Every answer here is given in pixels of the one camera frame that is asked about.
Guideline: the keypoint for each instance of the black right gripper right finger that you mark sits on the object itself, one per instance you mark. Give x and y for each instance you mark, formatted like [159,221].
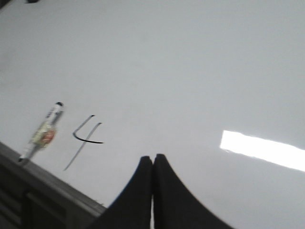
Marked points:
[174,206]

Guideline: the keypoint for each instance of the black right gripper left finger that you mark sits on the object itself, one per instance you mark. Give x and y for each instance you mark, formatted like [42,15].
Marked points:
[132,208]

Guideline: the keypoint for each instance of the white whiteboard marker with tape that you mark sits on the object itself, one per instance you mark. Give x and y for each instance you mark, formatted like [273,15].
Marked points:
[44,134]

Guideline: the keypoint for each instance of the white whiteboard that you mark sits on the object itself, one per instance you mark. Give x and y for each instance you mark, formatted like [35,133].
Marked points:
[218,86]

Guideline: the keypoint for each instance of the dark whiteboard frame tray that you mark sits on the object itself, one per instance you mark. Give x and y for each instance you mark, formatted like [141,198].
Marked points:
[33,198]

